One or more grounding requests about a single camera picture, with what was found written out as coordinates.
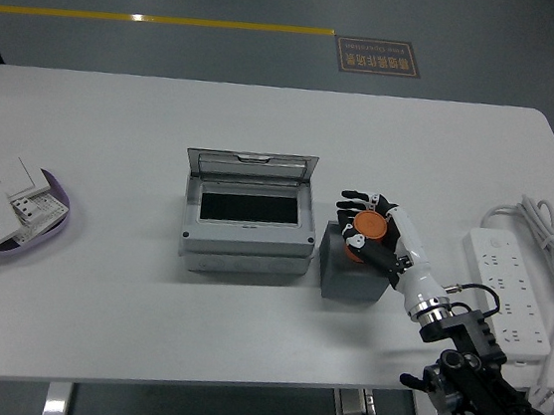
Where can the brown floor sign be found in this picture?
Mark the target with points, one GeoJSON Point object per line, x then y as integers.
{"type": "Point", "coordinates": [378, 57]}

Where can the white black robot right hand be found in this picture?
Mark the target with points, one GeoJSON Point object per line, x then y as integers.
{"type": "Point", "coordinates": [414, 253]}

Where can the yellow floor tape line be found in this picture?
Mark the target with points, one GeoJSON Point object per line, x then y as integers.
{"type": "Point", "coordinates": [178, 21]}

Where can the white power plug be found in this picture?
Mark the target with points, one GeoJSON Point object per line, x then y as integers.
{"type": "Point", "coordinates": [543, 395]}

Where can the purple tray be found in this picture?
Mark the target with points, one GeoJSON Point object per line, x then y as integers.
{"type": "Point", "coordinates": [45, 242]}

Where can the white perforated plate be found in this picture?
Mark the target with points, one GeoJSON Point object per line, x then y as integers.
{"type": "Point", "coordinates": [48, 211]}

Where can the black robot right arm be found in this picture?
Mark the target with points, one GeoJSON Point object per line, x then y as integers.
{"type": "Point", "coordinates": [479, 386]}

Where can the white power strip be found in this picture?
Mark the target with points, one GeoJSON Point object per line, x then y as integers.
{"type": "Point", "coordinates": [500, 273]}

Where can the grey cube with round recess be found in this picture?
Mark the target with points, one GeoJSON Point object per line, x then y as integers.
{"type": "Point", "coordinates": [348, 282]}

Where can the white wall switch panel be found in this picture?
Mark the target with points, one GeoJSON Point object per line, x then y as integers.
{"type": "Point", "coordinates": [15, 175]}

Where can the grey box with clear flap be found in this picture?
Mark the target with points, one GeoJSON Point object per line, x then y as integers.
{"type": "Point", "coordinates": [246, 255]}

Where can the small white socket module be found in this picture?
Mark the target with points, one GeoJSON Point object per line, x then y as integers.
{"type": "Point", "coordinates": [25, 209]}

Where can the orange cylinder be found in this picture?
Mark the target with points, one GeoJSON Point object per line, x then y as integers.
{"type": "Point", "coordinates": [370, 225]}

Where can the grey metal bracket under table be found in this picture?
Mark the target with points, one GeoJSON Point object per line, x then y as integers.
{"type": "Point", "coordinates": [354, 404]}

